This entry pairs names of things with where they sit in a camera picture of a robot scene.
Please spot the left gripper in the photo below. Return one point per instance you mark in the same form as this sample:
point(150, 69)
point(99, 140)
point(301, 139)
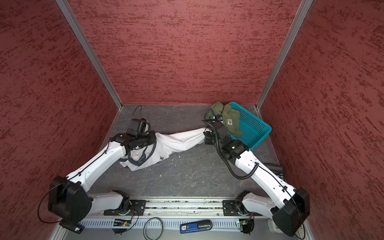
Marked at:
point(153, 139)

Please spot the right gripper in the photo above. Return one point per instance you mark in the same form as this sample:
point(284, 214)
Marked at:
point(207, 140)

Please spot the white tank top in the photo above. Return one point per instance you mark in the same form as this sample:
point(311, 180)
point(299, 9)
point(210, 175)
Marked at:
point(164, 147)

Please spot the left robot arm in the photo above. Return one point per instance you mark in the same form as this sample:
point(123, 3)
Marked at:
point(68, 196)

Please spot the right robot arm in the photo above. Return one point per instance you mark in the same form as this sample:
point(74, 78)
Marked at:
point(287, 206)

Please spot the green tank top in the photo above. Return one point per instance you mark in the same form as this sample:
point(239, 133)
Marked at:
point(230, 117)

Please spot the teal plastic basket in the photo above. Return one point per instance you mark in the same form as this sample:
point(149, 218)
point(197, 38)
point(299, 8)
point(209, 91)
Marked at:
point(254, 129)

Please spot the black calculator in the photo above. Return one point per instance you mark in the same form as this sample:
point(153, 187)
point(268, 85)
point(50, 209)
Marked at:
point(277, 170)

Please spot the left circuit board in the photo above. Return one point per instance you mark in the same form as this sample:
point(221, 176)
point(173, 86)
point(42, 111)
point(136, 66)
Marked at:
point(121, 226)

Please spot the circuit board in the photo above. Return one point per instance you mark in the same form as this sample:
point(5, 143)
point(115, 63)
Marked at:
point(246, 226)
point(121, 226)

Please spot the right circuit board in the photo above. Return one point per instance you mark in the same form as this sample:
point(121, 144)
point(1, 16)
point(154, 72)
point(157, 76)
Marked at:
point(246, 226)

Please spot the blue black device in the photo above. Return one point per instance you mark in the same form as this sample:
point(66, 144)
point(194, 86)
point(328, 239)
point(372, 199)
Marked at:
point(193, 227)

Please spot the black box device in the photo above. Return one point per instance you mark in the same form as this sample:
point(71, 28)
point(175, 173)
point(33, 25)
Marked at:
point(75, 228)

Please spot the left corner aluminium post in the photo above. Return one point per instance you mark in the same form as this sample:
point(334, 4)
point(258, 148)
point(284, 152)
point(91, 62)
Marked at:
point(79, 33)

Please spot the corner aluminium post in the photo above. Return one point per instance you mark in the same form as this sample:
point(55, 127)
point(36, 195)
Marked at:
point(290, 37)
point(79, 33)

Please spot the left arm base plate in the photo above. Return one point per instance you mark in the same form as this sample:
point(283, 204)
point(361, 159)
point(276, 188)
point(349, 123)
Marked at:
point(132, 207)

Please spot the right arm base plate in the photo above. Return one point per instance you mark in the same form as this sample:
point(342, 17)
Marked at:
point(232, 208)

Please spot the aluminium rail frame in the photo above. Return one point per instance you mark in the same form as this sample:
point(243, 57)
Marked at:
point(168, 214)

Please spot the right corner aluminium post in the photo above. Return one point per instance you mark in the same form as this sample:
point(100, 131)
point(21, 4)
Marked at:
point(290, 37)

